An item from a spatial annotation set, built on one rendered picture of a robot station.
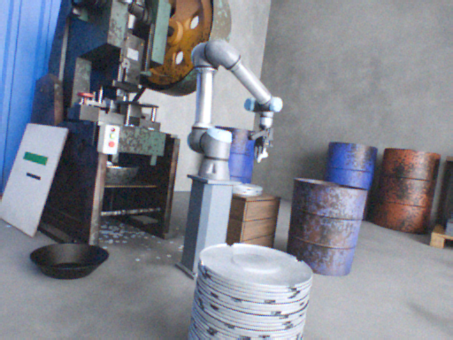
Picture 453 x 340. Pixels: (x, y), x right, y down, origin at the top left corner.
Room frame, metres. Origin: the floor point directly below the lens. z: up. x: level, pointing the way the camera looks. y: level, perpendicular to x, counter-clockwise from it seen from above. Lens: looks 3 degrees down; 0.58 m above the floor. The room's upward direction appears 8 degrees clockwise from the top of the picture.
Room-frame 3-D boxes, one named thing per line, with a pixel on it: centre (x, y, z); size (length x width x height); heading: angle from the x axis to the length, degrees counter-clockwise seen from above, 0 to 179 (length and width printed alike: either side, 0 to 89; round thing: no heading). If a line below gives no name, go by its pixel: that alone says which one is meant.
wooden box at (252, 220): (1.96, -0.07, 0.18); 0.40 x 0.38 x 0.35; 52
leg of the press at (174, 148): (2.20, 0.68, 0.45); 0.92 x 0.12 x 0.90; 54
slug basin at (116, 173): (1.90, 0.72, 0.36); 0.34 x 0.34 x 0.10
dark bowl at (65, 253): (1.27, 0.61, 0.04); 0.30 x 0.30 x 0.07
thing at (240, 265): (0.80, -0.10, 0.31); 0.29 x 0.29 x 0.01
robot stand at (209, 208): (1.48, 0.07, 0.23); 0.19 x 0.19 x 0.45; 38
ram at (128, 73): (1.87, 0.69, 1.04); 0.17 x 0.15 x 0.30; 54
